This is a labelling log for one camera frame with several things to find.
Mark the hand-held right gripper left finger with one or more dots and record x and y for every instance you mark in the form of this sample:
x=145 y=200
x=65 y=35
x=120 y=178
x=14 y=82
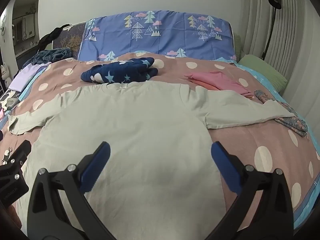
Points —
x=96 y=166

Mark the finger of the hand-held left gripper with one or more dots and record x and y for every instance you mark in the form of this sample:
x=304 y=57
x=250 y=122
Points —
x=18 y=155

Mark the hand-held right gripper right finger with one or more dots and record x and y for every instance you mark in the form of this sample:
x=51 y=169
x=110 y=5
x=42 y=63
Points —
x=225 y=167

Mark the pale green T-shirt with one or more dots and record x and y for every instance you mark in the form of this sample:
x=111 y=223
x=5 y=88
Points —
x=140 y=130

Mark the pink polka dot bedsheet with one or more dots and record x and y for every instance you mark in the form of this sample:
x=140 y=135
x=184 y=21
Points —
x=250 y=142

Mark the cow print cloth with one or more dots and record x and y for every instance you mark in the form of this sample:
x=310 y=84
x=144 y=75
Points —
x=7 y=100

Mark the lavender garment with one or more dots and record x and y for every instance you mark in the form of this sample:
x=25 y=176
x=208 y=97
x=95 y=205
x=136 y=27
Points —
x=25 y=77

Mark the floral patterned cloth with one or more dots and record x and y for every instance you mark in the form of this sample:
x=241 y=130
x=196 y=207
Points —
x=292 y=122

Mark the white cat figurine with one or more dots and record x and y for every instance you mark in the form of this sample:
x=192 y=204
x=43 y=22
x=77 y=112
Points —
x=5 y=73

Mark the pink garment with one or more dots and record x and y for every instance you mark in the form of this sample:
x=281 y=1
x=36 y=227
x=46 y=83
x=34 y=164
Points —
x=215 y=80

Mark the navy star-print garment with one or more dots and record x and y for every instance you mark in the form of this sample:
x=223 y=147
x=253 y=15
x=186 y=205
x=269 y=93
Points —
x=120 y=71

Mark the green pillow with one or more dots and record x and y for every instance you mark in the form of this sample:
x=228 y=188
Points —
x=262 y=72

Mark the dark teal fuzzy blanket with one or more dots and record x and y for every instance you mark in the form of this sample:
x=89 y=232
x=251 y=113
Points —
x=55 y=53

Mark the black garment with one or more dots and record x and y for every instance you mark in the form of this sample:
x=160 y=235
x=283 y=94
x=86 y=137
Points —
x=50 y=38

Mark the dark gold-tree headboard cushion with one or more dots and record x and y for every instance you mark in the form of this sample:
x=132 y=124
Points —
x=71 y=40

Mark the white curtain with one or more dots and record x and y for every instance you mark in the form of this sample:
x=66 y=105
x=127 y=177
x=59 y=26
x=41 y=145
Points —
x=295 y=42

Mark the blue tree-print pillow cover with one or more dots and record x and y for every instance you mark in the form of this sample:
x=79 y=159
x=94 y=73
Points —
x=162 y=37

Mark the black floor lamp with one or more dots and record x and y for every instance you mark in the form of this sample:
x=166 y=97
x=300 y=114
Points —
x=275 y=0

